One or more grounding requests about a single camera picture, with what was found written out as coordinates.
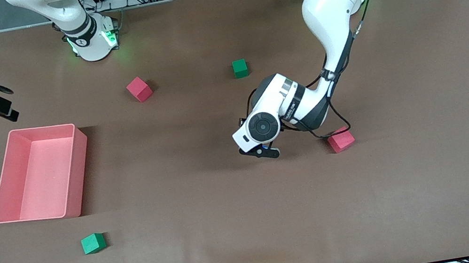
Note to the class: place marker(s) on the pink plastic bin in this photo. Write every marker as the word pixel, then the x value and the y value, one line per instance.
pixel 44 192

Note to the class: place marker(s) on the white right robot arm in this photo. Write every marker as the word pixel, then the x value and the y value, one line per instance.
pixel 88 41

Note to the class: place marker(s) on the green cube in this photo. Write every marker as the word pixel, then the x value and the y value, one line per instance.
pixel 93 243
pixel 239 68

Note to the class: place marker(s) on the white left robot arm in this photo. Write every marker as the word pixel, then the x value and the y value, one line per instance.
pixel 336 0

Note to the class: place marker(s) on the pink cube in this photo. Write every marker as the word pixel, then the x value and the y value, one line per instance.
pixel 342 142
pixel 139 89

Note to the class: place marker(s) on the brown table cover mat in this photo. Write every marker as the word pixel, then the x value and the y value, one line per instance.
pixel 250 224

